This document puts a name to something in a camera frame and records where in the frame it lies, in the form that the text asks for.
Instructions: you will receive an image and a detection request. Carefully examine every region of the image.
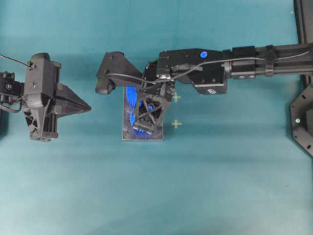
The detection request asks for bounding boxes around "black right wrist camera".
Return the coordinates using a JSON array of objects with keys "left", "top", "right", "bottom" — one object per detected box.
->
[{"left": 95, "top": 51, "right": 142, "bottom": 94}]

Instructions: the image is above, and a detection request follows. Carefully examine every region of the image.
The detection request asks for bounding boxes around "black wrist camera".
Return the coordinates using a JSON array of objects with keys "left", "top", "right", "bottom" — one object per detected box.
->
[
  {"left": 95, "top": 51, "right": 142, "bottom": 94},
  {"left": 30, "top": 52, "right": 51, "bottom": 71}
]

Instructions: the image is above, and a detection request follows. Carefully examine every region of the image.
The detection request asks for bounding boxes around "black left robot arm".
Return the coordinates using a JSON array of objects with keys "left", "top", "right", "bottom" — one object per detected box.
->
[{"left": 0, "top": 53, "right": 91, "bottom": 142}]

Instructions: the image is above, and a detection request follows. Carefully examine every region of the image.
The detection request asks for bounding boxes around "black aluminium frame rail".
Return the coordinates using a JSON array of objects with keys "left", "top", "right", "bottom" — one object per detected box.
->
[{"left": 293, "top": 0, "right": 313, "bottom": 44}]

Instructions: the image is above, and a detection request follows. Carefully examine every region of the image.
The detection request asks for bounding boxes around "small blue gear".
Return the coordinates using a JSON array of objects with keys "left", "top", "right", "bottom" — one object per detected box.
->
[{"left": 129, "top": 107, "right": 155, "bottom": 136}]

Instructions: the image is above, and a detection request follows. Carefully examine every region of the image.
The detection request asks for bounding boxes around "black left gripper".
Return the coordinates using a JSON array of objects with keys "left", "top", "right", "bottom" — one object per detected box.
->
[{"left": 23, "top": 61, "right": 91, "bottom": 142}]

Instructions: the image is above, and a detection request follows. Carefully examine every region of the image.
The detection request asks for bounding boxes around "clear acrylic gear base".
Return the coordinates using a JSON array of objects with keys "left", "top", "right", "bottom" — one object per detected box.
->
[{"left": 122, "top": 86, "right": 164, "bottom": 141}]

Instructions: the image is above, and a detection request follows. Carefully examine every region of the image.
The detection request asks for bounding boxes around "black left camera cable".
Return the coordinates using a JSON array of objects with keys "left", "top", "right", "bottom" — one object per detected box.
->
[{"left": 0, "top": 54, "right": 34, "bottom": 69}]

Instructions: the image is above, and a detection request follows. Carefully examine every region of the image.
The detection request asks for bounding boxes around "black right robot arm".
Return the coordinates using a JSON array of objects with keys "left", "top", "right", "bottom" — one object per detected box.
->
[{"left": 95, "top": 43, "right": 313, "bottom": 134}]

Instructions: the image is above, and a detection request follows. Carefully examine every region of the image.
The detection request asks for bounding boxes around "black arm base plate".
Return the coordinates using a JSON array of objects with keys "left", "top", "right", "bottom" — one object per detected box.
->
[{"left": 290, "top": 83, "right": 313, "bottom": 158}]

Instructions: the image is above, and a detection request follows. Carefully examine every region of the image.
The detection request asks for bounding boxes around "large blue gear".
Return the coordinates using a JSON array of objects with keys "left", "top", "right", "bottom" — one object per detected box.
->
[{"left": 125, "top": 86, "right": 137, "bottom": 107}]

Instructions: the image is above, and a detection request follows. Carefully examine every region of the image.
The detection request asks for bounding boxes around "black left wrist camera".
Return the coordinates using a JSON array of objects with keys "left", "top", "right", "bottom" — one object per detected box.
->
[{"left": 30, "top": 52, "right": 51, "bottom": 71}]

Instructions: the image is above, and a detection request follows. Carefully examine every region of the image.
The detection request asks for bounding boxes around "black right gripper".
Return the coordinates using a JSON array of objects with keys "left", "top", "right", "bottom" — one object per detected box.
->
[{"left": 134, "top": 61, "right": 175, "bottom": 130}]

